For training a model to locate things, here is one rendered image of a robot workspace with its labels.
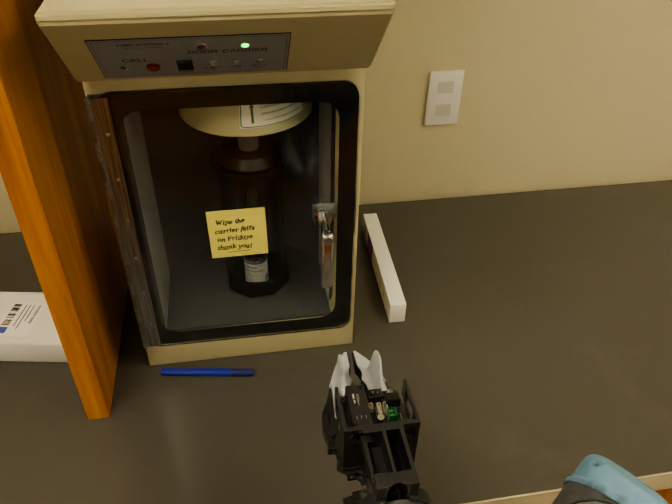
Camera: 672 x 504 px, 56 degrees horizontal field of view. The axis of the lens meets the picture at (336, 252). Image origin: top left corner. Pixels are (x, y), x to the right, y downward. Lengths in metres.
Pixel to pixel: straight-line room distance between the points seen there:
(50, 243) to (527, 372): 0.70
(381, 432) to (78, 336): 0.44
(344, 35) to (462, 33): 0.64
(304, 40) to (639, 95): 0.99
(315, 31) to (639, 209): 1.01
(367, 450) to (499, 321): 0.57
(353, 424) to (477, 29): 0.88
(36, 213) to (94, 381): 0.27
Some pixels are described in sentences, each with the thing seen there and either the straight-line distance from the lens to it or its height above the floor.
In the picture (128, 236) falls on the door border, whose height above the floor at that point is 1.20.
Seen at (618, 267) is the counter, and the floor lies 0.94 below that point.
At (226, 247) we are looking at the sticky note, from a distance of 0.86.
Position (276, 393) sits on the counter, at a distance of 0.97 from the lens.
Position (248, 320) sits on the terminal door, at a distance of 0.95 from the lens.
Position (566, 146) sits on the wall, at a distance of 1.49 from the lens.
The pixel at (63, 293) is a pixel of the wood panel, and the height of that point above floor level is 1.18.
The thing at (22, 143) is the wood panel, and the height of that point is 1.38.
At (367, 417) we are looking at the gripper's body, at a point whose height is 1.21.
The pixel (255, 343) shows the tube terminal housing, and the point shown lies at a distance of 1.00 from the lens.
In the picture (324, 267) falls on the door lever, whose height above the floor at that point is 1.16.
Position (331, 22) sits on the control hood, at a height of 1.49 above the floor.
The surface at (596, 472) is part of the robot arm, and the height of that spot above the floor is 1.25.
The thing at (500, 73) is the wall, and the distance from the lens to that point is 1.34.
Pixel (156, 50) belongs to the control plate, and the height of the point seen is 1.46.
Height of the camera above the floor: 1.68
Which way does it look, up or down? 38 degrees down
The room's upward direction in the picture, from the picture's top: 1 degrees clockwise
